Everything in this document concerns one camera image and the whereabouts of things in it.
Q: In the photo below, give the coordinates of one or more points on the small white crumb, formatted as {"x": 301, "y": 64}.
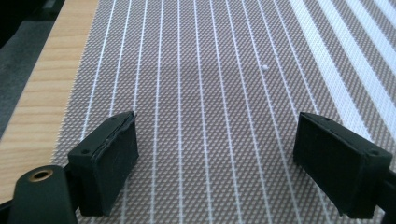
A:
{"x": 265, "y": 67}

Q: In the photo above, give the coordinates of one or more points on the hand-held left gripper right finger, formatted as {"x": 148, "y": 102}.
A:
{"x": 337, "y": 161}

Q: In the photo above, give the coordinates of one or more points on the beige striped woven placemat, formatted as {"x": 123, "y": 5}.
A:
{"x": 218, "y": 93}

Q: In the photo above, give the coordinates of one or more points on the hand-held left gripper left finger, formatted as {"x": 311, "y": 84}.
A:
{"x": 107, "y": 161}

